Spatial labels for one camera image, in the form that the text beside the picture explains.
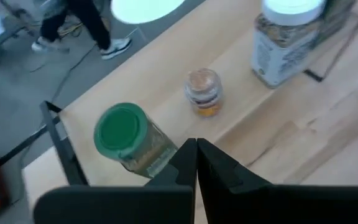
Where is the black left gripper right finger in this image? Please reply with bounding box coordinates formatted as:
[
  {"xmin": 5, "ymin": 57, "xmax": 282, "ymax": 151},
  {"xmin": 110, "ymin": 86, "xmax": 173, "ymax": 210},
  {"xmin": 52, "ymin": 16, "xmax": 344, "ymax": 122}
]
[{"xmin": 196, "ymin": 138, "xmax": 273, "ymax": 200}]

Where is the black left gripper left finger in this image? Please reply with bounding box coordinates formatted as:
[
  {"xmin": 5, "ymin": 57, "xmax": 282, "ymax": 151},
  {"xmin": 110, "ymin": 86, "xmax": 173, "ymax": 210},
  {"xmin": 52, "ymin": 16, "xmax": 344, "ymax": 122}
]
[{"xmin": 144, "ymin": 138, "xmax": 198, "ymax": 187}]

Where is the green-lid spice jar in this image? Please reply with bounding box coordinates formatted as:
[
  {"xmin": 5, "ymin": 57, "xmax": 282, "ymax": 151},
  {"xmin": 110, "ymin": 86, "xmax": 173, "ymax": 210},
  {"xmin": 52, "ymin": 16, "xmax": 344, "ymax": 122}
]
[{"xmin": 93, "ymin": 101, "xmax": 179, "ymax": 179}]

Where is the small glass spice jar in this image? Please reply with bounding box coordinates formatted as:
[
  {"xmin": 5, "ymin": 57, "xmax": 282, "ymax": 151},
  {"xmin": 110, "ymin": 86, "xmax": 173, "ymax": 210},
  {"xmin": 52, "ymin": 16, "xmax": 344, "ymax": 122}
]
[{"xmin": 183, "ymin": 67, "xmax": 224, "ymax": 118}]

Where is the white-lid spice jar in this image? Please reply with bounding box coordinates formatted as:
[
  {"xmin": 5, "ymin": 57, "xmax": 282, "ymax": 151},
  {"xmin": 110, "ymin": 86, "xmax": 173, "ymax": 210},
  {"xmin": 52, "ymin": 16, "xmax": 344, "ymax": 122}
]
[{"xmin": 250, "ymin": 0, "xmax": 328, "ymax": 89}]

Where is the wooden shelf with black legs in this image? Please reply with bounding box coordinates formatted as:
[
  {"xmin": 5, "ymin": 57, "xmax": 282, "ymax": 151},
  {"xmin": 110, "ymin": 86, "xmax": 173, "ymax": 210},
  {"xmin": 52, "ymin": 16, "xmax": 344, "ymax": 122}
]
[{"xmin": 39, "ymin": 0, "xmax": 358, "ymax": 187}]

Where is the white round disc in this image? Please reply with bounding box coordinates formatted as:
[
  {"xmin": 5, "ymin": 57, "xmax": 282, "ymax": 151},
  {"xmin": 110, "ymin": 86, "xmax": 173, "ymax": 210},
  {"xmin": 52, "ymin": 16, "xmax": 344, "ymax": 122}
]
[{"xmin": 109, "ymin": 0, "xmax": 187, "ymax": 26}]

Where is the person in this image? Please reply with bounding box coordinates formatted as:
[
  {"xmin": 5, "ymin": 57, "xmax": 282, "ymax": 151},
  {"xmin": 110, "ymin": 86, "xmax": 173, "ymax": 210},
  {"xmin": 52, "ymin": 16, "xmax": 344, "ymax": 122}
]
[{"xmin": 30, "ymin": 0, "xmax": 133, "ymax": 61}]

